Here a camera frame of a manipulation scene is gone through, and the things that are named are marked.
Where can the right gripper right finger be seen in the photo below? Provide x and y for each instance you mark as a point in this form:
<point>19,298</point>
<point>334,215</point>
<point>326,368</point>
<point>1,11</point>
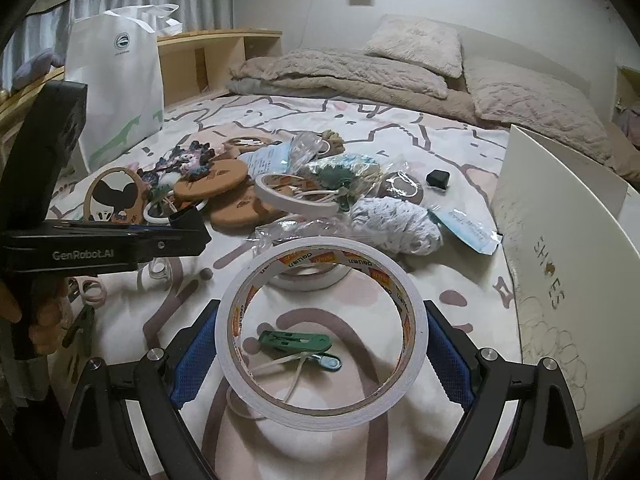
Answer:
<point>544,440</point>

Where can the person left hand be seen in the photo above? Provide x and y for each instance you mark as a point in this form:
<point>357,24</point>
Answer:
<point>44,309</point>

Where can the green clothes peg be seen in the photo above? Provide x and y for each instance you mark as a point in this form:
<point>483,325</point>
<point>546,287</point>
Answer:
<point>289,342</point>

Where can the cork coaster lower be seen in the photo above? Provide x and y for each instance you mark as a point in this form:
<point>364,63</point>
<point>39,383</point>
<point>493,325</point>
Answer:
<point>241,208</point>

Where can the blue white packet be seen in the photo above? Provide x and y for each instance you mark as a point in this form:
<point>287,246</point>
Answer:
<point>473,234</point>

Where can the white paper shopping bag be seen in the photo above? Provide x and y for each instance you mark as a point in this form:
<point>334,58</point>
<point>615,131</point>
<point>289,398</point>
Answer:
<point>115,54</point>

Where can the wooden hoop bird silhouette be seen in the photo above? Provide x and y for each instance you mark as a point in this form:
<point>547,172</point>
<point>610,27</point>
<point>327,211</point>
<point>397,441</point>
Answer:
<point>118,195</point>

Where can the cork coaster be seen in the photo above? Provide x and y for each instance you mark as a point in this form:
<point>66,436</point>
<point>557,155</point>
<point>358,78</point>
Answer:
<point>241,208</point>
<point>223,176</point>

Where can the cork coaster upper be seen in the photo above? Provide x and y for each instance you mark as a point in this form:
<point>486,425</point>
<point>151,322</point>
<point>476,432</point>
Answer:
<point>223,176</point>

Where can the small black box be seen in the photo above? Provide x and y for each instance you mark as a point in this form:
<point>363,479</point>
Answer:
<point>438,179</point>

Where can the large beige pillow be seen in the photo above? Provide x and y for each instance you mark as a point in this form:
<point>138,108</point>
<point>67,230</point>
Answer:
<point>514,95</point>

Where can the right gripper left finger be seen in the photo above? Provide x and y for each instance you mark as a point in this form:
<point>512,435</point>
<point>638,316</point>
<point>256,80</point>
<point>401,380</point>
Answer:
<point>98,440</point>

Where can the white yarn bundle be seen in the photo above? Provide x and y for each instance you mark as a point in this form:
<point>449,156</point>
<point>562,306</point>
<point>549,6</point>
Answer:
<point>394,226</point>

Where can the white tape roll flat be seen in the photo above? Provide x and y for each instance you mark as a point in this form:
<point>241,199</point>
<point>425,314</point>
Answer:
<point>296,195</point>

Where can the white shoe box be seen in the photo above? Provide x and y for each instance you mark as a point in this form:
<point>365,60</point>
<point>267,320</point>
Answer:
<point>576,281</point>

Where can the small beige pillow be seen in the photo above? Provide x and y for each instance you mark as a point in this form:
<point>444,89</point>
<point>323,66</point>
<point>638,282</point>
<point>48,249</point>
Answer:
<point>418,41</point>

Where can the folded beige quilt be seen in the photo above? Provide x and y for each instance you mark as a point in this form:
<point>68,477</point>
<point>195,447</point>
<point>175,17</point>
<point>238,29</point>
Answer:
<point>332,72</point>

